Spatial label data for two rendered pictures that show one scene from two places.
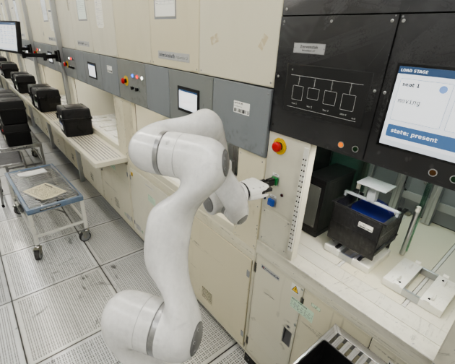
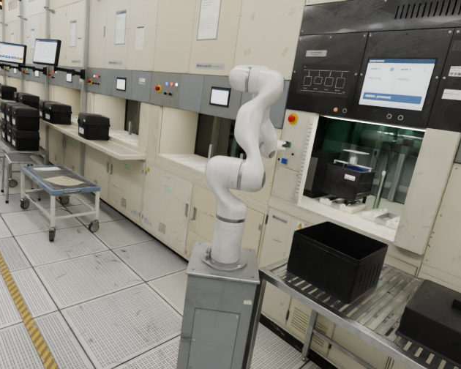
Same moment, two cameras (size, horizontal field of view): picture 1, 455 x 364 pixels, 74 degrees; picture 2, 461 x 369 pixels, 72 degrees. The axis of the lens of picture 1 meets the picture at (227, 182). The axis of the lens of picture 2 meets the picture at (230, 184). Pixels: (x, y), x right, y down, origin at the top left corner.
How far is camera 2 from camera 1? 0.84 m
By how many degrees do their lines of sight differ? 12
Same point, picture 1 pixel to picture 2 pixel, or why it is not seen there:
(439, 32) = (388, 40)
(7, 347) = (36, 296)
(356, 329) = not seen: hidden behind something
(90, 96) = (105, 111)
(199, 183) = (272, 88)
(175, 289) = (255, 146)
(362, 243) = (347, 190)
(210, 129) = not seen: hidden behind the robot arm
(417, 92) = (379, 72)
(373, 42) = (355, 47)
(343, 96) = (337, 79)
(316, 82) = (320, 73)
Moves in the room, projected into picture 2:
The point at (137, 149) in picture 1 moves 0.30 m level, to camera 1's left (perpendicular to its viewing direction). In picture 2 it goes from (237, 72) to (160, 60)
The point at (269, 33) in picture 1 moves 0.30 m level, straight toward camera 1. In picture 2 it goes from (289, 46) to (298, 34)
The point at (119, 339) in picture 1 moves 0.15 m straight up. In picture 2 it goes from (220, 173) to (226, 132)
